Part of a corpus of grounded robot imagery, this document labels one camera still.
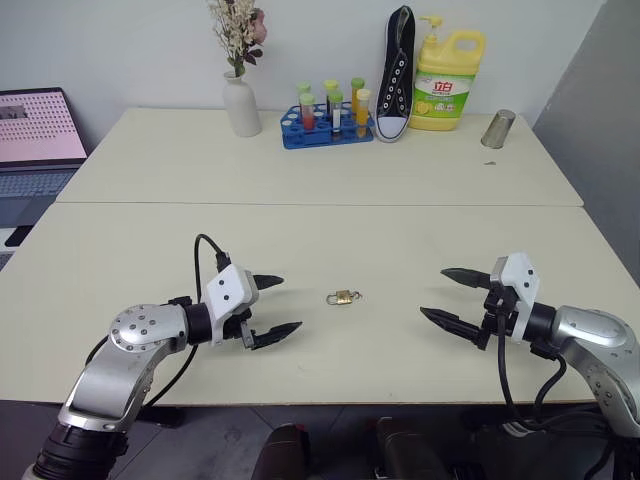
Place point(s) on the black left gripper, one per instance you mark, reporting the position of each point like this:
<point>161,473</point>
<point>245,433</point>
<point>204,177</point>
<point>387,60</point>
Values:
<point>232,327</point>

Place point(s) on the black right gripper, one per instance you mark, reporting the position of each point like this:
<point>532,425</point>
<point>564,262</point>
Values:
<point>491,305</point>

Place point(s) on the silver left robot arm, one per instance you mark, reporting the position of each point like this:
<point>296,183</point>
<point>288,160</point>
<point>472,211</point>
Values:
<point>132,345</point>

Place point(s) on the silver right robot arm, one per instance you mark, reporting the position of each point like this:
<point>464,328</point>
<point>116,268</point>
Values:
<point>595,340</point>

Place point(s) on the small brass padlock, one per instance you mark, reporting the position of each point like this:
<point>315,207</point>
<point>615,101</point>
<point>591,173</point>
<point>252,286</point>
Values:
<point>343,298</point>

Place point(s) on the dark rounded shape red mark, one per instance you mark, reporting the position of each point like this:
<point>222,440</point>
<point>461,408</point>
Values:
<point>286,452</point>

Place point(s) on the steel metal cup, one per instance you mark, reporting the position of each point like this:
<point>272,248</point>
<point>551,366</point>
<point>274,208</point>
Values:
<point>498,130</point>

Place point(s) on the blue test tube rack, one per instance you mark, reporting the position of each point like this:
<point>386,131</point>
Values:
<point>320,137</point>

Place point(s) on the green-capped tube red liquid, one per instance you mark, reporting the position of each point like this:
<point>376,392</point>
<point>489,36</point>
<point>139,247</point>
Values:
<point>307,112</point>

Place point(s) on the white ceramic vase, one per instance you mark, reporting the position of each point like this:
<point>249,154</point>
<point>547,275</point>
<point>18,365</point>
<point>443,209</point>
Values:
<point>242,107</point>

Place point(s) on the green-capped tube white label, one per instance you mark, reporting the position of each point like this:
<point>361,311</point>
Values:
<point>336,112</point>

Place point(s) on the yellow detergent pump bottle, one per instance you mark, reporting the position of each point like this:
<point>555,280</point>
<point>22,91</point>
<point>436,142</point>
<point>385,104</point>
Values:
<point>445,85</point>

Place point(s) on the yellow-capped tube orange liquid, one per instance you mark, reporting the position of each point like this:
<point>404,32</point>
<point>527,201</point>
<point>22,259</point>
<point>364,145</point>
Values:
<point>363,107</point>

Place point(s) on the green-capped empty tube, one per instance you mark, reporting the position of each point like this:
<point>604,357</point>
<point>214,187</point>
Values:
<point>303,89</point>

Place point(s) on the black canvas sneaker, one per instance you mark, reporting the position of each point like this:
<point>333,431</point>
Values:
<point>395,85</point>

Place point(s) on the yellow-green-capped tube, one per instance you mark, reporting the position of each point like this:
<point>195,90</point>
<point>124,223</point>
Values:
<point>331,86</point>

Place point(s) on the green-capped tube orange liquid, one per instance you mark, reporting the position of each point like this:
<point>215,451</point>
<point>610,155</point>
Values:
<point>357,90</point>

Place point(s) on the black phone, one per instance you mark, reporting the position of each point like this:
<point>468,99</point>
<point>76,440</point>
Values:
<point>18,236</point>

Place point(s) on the dried flower bouquet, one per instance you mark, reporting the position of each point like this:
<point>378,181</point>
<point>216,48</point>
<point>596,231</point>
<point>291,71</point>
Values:
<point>239,30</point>

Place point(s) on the open laptop computer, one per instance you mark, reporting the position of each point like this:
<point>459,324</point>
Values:
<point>35,130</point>

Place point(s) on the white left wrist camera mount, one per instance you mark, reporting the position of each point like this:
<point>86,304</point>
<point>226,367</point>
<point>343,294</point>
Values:
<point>225,290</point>

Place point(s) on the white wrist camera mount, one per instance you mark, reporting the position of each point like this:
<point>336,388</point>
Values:
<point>225,290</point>
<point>522,285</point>

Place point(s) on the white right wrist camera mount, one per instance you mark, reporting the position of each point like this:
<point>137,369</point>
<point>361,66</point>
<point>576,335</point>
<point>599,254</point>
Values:
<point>522,285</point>

